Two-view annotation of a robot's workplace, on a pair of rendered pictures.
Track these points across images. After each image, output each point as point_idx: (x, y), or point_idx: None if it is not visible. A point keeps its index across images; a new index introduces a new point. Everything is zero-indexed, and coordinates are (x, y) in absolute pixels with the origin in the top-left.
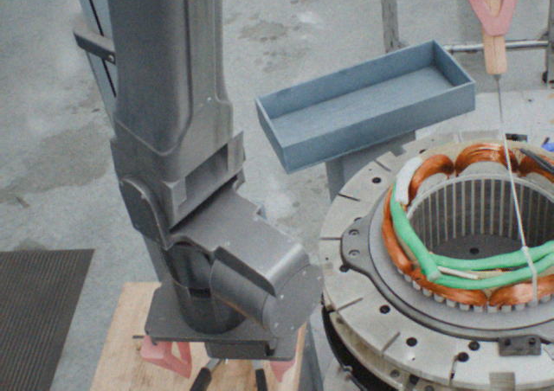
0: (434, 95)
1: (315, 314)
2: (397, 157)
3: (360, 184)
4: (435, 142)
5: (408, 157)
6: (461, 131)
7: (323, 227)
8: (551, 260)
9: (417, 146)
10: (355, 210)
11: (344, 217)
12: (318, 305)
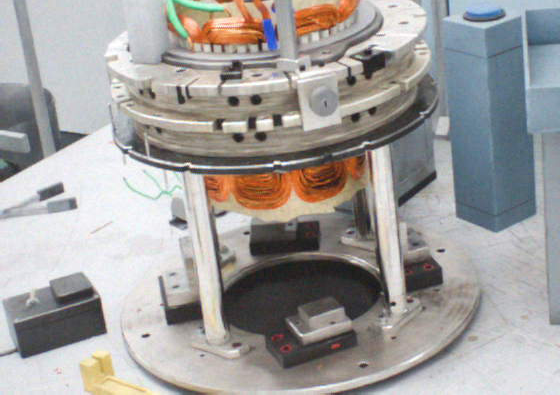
0: (525, 68)
1: (513, 248)
2: (410, 14)
3: (395, 1)
4: (410, 27)
5: (406, 17)
6: (412, 37)
7: None
8: None
9: (415, 21)
10: None
11: None
12: (523, 251)
